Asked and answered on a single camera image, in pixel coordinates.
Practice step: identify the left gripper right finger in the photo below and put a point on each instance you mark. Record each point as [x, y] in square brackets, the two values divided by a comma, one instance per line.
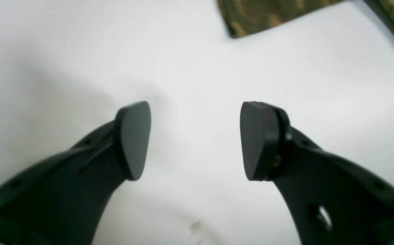
[332, 201]

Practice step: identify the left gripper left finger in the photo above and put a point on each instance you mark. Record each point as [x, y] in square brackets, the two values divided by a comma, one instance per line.
[60, 200]

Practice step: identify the camouflage t-shirt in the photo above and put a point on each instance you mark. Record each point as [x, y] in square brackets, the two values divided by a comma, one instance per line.
[247, 17]

